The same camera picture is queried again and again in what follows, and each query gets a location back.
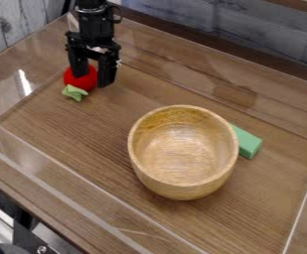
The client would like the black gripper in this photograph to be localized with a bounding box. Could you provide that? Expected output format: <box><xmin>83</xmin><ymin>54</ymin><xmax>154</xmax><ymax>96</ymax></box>
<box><xmin>66</xmin><ymin>0</ymin><xmax>122</xmax><ymax>87</ymax></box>

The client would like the red plush strawberry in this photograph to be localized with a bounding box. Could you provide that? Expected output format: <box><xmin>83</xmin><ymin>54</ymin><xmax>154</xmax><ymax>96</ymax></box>
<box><xmin>62</xmin><ymin>65</ymin><xmax>96</xmax><ymax>102</ymax></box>

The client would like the wooden bowl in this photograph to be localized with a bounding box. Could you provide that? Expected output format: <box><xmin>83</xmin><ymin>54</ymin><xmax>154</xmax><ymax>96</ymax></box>
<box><xmin>127</xmin><ymin>105</ymin><xmax>237</xmax><ymax>200</ymax></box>

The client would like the green foam block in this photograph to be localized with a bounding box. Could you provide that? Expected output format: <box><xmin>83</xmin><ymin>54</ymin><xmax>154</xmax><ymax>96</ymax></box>
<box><xmin>230</xmin><ymin>124</ymin><xmax>262</xmax><ymax>160</ymax></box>

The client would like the black metal stand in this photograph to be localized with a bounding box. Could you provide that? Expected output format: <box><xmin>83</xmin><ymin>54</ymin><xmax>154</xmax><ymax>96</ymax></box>
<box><xmin>0</xmin><ymin>191</ymin><xmax>59</xmax><ymax>254</ymax></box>

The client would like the clear acrylic tray enclosure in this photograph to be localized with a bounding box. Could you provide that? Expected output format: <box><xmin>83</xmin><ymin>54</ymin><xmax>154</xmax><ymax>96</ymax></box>
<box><xmin>0</xmin><ymin>20</ymin><xmax>307</xmax><ymax>254</ymax></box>

